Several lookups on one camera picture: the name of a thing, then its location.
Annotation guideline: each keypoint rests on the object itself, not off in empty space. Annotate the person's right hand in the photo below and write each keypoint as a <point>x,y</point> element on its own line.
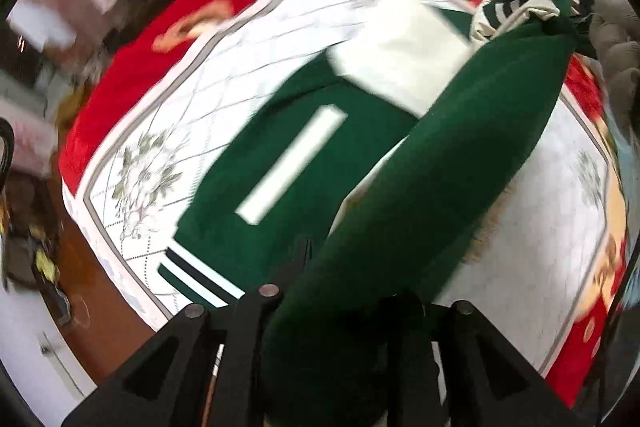
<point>617,47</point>

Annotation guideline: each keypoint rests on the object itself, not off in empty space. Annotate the white floral cloth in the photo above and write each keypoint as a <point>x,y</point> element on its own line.
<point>150,147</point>

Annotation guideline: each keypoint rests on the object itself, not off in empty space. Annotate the brown wooden furniture edge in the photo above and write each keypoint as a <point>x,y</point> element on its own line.
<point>95,307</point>

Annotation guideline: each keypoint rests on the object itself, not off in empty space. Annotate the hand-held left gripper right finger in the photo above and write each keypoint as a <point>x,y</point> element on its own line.
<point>467,357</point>

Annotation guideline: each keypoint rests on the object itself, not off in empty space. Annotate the green and white jersey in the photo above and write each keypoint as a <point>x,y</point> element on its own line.
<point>235,157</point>

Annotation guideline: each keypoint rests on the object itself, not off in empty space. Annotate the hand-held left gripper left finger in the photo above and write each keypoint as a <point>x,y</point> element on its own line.
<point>240,337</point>

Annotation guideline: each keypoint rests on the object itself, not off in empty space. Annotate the red floral blanket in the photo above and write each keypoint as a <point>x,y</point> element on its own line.
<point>150,72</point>

